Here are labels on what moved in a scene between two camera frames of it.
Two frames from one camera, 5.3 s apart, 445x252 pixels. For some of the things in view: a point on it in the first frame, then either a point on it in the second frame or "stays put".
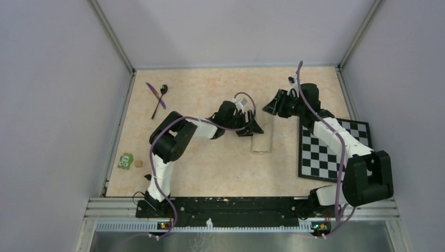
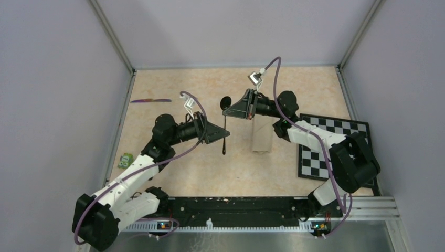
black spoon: [163, 90] → [225, 103]
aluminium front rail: [120, 214] stays put
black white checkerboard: [318, 160] stays put
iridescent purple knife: [161, 101] → [146, 100]
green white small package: [125, 160] stays put
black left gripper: [255, 127] → [214, 133]
